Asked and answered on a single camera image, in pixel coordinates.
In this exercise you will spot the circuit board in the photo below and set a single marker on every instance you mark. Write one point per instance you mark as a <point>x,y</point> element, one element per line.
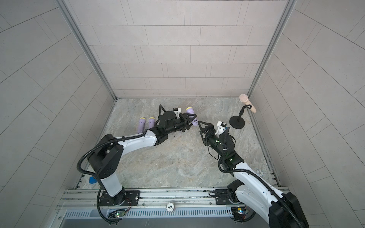
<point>118,214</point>
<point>240,214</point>

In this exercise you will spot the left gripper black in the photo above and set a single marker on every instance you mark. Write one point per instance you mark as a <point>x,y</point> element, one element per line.
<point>185,115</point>

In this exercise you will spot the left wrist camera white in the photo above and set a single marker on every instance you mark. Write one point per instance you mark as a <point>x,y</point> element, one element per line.
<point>177,112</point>

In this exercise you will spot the right circuit board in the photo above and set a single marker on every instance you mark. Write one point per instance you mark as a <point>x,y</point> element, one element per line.
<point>240,214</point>

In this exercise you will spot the purple flashlight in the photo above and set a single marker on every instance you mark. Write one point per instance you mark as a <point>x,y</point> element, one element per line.
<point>151,122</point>
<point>141,125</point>
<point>192,115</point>

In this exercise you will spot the blue white poker chip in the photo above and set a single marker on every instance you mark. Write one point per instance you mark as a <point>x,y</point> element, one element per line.
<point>260,172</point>

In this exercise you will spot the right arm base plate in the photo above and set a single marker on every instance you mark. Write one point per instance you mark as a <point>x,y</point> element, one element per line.
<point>221,197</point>

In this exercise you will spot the aluminium rail frame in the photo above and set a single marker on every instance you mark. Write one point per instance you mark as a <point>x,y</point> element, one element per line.
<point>149,198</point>

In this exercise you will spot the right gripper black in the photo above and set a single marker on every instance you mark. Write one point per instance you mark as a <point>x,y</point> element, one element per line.
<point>209,137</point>

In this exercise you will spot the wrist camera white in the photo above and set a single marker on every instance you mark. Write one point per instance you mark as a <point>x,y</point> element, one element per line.
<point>221,128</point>
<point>177,112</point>

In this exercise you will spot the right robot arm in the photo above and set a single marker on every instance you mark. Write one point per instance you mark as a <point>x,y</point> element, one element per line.
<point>278,209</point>

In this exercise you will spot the left circuit board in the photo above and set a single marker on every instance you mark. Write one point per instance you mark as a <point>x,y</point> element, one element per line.
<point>118,214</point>

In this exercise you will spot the beige microphone on stand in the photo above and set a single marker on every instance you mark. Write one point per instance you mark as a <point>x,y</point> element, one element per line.
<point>245,99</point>

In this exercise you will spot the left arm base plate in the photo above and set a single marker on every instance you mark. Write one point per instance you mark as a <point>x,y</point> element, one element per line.
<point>125,198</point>

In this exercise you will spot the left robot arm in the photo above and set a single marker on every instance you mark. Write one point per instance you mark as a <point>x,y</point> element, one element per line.
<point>102,161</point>

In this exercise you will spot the blue hexagonal piece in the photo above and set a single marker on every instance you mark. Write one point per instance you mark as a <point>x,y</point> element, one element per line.
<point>92,180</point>

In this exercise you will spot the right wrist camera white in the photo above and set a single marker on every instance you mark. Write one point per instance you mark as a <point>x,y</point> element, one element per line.
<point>221,128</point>

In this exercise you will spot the black round stand base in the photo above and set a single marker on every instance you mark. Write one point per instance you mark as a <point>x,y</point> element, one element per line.
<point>237,122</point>

